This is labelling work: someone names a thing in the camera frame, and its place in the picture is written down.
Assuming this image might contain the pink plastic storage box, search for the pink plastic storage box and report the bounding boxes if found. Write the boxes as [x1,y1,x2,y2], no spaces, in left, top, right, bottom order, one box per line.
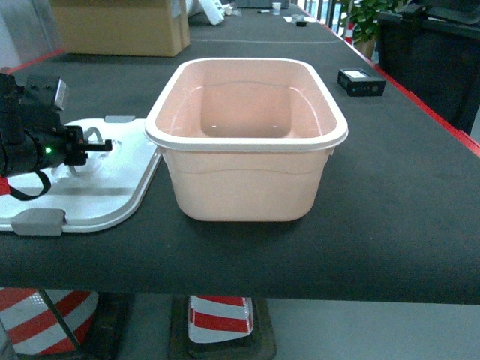
[145,58,349,222]

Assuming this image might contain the white box lid grey clips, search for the white box lid grey clips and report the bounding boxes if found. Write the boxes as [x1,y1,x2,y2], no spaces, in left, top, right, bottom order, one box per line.
[1,116,161,236]

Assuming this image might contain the brown cardboard box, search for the brown cardboard box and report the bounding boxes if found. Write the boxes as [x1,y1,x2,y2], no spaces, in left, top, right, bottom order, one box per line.
[50,1,190,57]

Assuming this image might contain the small black electronic device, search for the small black electronic device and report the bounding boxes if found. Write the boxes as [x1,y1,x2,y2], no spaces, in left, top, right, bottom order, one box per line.
[337,68,386,97]

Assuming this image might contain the white paper cup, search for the white paper cup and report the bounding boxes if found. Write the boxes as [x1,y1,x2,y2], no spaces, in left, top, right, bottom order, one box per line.
[271,1,282,16]

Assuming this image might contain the green potted plant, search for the green potted plant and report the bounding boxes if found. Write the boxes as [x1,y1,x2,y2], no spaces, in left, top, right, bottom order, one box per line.
[337,0,407,59]

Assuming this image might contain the red white traffic cone left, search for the red white traffic cone left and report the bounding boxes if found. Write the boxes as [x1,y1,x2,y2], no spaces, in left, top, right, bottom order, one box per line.
[0,287,131,360]

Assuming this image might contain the red metal table frame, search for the red metal table frame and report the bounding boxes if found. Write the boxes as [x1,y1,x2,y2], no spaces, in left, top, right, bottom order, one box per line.
[2,9,479,157]

